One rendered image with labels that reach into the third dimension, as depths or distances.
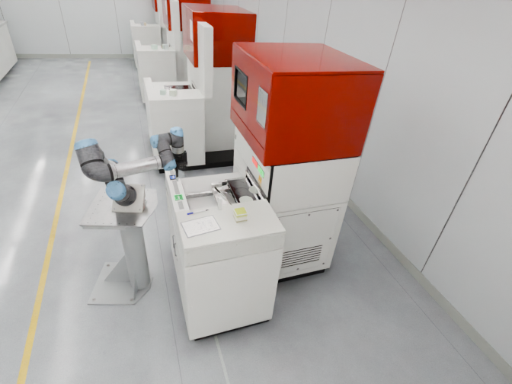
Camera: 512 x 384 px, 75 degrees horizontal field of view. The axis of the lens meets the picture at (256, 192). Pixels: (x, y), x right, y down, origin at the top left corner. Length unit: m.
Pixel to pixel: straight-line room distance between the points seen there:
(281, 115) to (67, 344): 2.15
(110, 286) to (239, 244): 1.43
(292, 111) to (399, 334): 1.93
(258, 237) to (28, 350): 1.79
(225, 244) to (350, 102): 1.17
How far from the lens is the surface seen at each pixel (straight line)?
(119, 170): 1.91
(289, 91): 2.01
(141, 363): 2.67
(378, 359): 2.85
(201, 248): 1.95
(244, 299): 2.41
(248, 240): 2.00
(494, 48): 2.84
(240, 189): 2.50
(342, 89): 2.18
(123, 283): 3.10
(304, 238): 2.73
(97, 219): 2.46
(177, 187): 2.42
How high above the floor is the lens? 2.29
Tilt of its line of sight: 34 degrees down
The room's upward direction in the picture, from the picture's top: 5 degrees clockwise
